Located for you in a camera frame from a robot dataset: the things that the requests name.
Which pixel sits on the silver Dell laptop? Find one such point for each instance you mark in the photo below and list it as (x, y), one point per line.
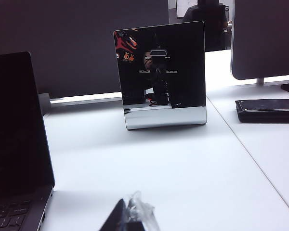
(17, 134)

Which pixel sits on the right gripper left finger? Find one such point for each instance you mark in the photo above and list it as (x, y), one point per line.
(115, 219)

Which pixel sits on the short grey metal partition post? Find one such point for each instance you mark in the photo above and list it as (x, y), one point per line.
(260, 81)

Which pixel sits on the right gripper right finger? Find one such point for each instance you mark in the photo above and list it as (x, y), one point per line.
(142, 216)

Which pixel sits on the long grey metal partition bracket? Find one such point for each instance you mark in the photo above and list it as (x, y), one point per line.
(44, 103)

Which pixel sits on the black and silver standing device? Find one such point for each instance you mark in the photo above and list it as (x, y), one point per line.
(163, 79)

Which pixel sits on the wide grey desk partition panel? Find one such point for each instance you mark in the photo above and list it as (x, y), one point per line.
(77, 48)

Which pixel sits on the narrow grey desk partition panel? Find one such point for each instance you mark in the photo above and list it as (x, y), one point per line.
(265, 38)

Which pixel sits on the person in dark shirt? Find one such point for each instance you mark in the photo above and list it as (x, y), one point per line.
(212, 24)

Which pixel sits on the black flat wallet case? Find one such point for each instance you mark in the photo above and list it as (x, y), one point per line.
(267, 110)

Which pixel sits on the white wall board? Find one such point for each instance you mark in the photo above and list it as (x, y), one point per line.
(183, 8)

